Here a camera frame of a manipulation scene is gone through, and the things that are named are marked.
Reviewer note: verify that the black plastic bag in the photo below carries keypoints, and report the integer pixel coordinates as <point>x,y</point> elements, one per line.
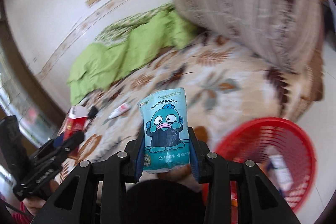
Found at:
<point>92,113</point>

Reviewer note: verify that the red sleeve forearm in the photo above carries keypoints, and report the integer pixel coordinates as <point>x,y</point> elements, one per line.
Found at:
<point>20,218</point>

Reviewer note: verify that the green duvet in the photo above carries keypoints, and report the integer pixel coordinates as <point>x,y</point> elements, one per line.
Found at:
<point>125,46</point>

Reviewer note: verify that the striped floral cushion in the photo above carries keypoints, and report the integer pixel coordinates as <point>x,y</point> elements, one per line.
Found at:
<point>283,32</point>

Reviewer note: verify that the red mesh trash basket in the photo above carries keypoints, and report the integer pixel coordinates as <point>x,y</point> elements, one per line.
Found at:
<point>281,149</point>

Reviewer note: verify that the stained glass door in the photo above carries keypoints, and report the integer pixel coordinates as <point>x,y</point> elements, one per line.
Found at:
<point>33,124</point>

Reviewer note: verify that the torn red carton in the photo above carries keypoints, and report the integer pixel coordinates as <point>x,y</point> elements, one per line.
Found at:
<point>75,121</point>

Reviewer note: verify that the white blue medicine box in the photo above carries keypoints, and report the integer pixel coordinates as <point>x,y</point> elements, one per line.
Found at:
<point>277,170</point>

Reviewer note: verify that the blue cartoon tissue pack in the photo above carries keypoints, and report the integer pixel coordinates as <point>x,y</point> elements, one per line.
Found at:
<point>166,136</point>

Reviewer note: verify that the left hand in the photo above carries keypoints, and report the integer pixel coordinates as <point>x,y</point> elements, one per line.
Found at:
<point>35,204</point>

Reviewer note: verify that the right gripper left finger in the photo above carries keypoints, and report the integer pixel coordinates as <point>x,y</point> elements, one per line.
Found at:
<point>95,192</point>

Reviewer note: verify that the leaf pattern fleece blanket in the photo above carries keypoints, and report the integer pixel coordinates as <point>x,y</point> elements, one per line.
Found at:
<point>225,85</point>

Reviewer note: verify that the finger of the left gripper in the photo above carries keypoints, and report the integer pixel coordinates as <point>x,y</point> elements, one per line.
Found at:
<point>62,152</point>
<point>48,148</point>

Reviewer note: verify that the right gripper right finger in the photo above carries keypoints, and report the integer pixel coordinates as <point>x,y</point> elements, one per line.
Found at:
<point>258,199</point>

